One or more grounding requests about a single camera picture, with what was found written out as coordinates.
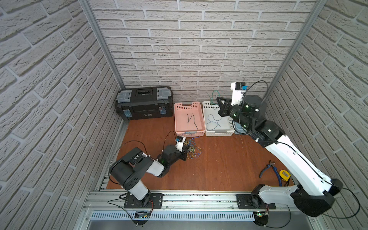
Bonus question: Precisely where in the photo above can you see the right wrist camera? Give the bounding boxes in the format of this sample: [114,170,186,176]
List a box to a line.
[231,81,248,105]

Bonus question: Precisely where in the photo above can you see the tangled coloured wire pile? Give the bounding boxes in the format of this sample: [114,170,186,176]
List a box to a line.
[183,132,202,160]

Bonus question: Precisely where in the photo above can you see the yellow blue small tool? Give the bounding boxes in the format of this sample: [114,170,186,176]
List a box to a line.
[279,170,291,182]

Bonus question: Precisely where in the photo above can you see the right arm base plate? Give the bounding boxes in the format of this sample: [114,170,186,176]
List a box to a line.
[236,194,276,209]

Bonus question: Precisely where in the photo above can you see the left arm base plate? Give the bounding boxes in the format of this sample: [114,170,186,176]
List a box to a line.
[124,193,164,209]

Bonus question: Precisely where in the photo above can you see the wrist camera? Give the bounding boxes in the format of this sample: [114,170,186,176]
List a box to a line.
[231,81,248,105]
[176,136,186,152]

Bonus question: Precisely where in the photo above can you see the green wire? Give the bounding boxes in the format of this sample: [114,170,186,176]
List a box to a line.
[186,113,199,130]
[208,90,222,110]

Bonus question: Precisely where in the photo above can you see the pink perforated basket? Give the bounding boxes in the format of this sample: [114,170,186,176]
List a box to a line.
[174,102,206,138]

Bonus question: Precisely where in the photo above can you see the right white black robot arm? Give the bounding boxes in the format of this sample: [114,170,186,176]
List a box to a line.
[217,95,343,217]

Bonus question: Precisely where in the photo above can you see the black plastic toolbox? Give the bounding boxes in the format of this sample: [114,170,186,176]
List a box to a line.
[115,86,173,121]

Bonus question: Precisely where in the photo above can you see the blue wire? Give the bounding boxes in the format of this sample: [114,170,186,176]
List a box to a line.
[205,113,223,131]

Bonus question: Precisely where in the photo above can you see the blue handled pliers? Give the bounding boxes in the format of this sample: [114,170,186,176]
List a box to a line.
[258,160,283,187]

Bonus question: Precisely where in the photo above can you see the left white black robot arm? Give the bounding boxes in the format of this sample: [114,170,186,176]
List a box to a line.
[109,142,189,208]

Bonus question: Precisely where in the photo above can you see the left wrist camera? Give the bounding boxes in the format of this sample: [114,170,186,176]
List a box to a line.
[176,136,186,152]

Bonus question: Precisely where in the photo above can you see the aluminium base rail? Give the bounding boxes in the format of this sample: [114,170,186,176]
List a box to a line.
[82,189,315,224]

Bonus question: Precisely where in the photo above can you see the white perforated basket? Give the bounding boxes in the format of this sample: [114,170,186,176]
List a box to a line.
[202,101,235,137]

